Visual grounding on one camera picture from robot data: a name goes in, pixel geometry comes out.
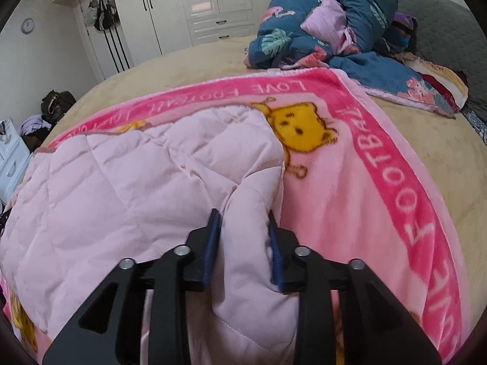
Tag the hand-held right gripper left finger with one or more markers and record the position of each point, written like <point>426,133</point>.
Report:
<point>211,247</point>

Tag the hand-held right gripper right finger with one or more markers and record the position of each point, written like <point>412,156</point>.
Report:
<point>274,258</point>

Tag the pink quilted jacket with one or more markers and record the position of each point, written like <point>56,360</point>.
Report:
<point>133,182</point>

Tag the dark clothes and bag pile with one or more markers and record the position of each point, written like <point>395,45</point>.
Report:
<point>57,104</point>

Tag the pink printed blanket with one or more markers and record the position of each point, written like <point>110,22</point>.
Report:
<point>342,197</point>

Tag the beige bed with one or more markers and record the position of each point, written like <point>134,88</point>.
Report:
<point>437,152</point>

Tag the purple cloth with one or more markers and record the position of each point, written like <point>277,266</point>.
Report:
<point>36,125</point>

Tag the white drawer chest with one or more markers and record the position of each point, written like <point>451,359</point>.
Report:
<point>13,159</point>

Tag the blue floral quilt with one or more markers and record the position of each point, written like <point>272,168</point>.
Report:
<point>304,26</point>

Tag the white wardrobe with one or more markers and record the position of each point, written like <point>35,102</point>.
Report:
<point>171,11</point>

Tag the striped colourful pillow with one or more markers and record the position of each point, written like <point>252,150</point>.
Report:
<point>437,80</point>

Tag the hanging bags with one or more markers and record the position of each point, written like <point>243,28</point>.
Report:
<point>103,11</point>

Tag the dark striped clothing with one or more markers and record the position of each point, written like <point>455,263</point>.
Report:
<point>401,32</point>

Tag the grey headboard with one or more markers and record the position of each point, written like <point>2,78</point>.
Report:
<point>445,30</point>

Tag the round wall clock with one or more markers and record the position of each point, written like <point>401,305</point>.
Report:
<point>27,25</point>

